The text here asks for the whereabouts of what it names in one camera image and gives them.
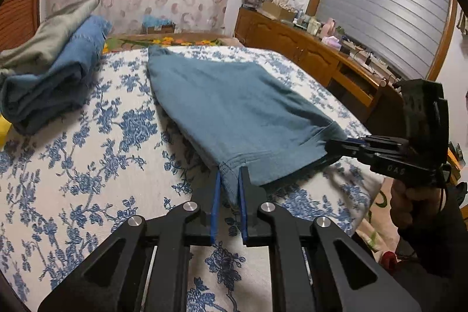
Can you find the teal blue pants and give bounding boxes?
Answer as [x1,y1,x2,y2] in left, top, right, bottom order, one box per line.
[147,47,347,205]

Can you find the person's right hand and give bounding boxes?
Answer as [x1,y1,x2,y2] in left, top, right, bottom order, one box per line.
[390,180,446,229]

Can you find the long wooden sideboard cabinet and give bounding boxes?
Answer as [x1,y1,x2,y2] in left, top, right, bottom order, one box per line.
[235,7,405,137]

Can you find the pink tissue pack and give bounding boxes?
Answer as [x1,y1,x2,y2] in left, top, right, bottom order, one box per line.
[321,36,341,51]

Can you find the blue floral white bedspread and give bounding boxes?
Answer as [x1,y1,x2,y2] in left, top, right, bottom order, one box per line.
[1,46,383,311]

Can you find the grey window roller shutter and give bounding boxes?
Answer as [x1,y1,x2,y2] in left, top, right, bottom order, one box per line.
[314,0,452,81]

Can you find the cardboard box on cabinet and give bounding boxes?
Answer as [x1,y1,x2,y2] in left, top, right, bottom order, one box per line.
[259,0,297,21]

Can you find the cardboard box with blue items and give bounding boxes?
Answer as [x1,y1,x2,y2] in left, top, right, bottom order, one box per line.
[142,14,175,34]

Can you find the colourful floral beige blanket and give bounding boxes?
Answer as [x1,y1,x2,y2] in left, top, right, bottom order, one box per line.
[102,32,243,54]

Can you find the folded blue denim jeans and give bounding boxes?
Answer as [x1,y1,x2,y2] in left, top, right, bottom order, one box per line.
[1,15,112,135]

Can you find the folded grey green pants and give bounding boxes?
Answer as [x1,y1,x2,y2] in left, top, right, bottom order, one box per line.
[1,0,100,77]

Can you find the wooden slatted wardrobe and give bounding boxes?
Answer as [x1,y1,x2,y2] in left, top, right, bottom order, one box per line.
[0,0,40,51]

